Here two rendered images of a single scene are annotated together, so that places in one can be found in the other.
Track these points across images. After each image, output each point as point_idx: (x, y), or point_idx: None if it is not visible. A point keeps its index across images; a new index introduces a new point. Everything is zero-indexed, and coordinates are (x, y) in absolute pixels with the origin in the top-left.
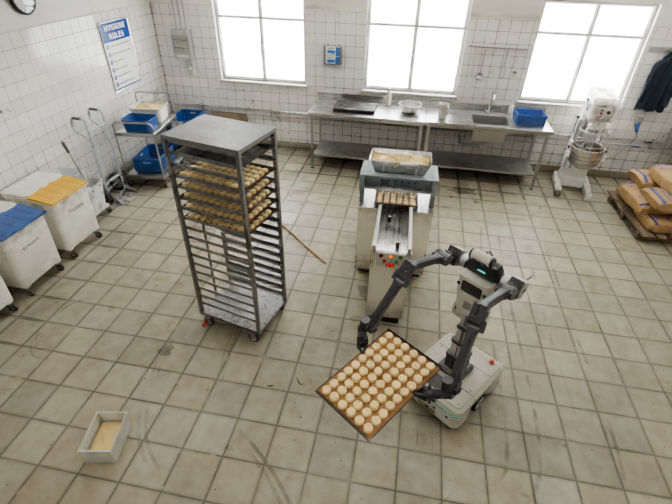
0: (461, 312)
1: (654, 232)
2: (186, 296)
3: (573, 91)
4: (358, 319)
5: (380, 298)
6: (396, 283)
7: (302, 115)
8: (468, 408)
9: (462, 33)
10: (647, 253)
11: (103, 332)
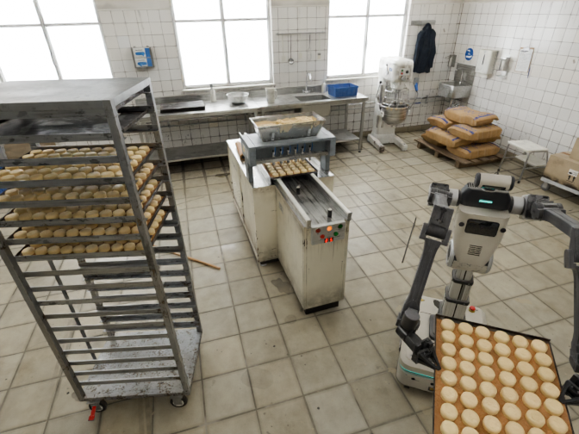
0: (466, 261)
1: (470, 158)
2: (43, 382)
3: (365, 65)
4: (295, 319)
5: (319, 284)
6: (433, 244)
7: None
8: None
9: (266, 23)
10: (474, 176)
11: None
